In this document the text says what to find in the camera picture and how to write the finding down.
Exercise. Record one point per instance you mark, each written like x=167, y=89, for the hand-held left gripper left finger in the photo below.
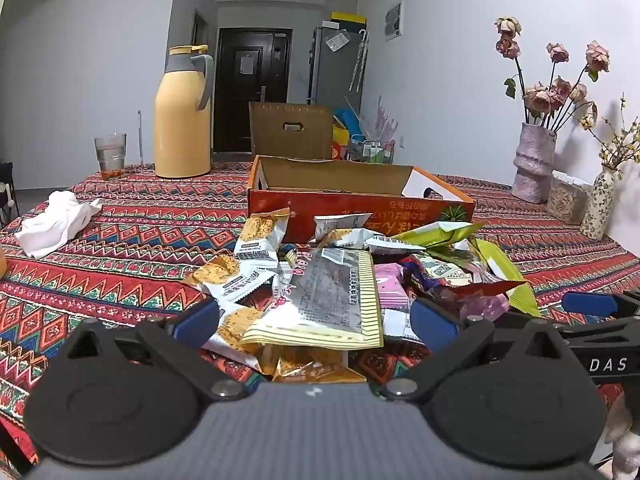
x=197, y=321

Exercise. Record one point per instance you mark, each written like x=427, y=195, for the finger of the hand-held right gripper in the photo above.
x=590, y=304

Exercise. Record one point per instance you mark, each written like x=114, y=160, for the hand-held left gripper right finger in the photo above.
x=432, y=325

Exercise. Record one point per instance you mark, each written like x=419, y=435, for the pink snack packet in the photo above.
x=482, y=306
x=390, y=285

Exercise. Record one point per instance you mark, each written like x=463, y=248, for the dark colourful snack packet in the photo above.
x=440, y=271

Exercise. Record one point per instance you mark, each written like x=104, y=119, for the red silver foil packet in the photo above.
x=482, y=290

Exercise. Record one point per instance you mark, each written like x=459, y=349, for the green snack packet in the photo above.
x=505, y=275
x=440, y=232

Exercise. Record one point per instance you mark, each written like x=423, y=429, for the pile of white cracker packets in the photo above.
x=260, y=240

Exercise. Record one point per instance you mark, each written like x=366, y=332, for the large silver yellow-edged packet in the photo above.
x=325, y=300

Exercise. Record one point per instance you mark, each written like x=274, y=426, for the orange cracker packet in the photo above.
x=310, y=369

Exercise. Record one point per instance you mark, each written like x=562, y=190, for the orange cardboard box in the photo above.
x=350, y=210

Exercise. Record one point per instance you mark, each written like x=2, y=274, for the patterned red tablecloth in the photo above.
x=125, y=260

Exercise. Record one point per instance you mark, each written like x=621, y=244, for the speckled slim vase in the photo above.
x=597, y=205

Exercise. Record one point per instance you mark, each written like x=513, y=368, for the clear container of seeds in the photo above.
x=567, y=202

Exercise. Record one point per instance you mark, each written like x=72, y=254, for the pink textured vase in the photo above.
x=532, y=165

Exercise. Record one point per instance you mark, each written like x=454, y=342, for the white crumpled cloth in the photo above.
x=55, y=220

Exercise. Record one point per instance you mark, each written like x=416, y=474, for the clear drinking glass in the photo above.
x=110, y=157

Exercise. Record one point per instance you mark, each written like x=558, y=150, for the yellow thermos jug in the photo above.
x=182, y=130

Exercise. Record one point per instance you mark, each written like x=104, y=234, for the white pole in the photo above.
x=140, y=137

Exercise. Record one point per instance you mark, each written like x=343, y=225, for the pale pink feather decoration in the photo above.
x=382, y=122

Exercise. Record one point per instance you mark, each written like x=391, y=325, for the yellow plastic item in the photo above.
x=340, y=135

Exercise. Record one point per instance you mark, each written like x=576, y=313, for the bunch of dried roses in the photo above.
x=542, y=97

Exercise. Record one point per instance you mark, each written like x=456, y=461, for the dark entrance door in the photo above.
x=235, y=90

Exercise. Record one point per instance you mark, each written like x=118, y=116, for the grey refrigerator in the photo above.
x=330, y=75

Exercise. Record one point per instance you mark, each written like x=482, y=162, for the hanging folded umbrella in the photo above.
x=359, y=60

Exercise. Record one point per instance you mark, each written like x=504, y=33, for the clear bag with paper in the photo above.
x=338, y=41

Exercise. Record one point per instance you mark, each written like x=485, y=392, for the small white box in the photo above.
x=330, y=24

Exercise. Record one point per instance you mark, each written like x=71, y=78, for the yellow box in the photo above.
x=349, y=17

